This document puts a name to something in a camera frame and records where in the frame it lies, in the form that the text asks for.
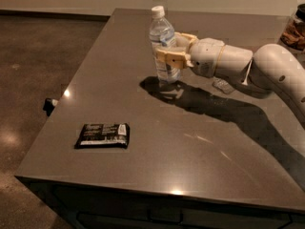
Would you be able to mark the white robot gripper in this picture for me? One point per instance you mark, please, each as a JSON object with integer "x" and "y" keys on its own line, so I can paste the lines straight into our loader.
{"x": 206, "y": 57}

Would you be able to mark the blue label plastic bottle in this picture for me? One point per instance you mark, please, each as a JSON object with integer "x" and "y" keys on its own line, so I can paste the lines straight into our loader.
{"x": 162, "y": 35}

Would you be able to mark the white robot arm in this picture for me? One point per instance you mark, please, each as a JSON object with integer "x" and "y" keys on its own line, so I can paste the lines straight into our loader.
{"x": 271, "y": 69}

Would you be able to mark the clear crushed plastic bottle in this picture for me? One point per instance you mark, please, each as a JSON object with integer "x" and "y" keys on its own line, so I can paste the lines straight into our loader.
{"x": 223, "y": 86}

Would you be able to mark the clear jar with snacks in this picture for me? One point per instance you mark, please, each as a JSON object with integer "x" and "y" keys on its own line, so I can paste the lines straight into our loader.
{"x": 294, "y": 34}

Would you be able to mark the black snack bar wrapper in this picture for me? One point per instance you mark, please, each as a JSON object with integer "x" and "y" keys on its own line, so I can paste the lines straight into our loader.
{"x": 104, "y": 135}

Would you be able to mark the dark cabinet drawer front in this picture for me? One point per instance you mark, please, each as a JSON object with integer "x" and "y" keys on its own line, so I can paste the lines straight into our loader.
{"x": 93, "y": 207}

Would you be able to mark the black drawer handle knob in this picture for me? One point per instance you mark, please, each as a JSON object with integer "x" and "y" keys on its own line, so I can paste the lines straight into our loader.
{"x": 49, "y": 105}

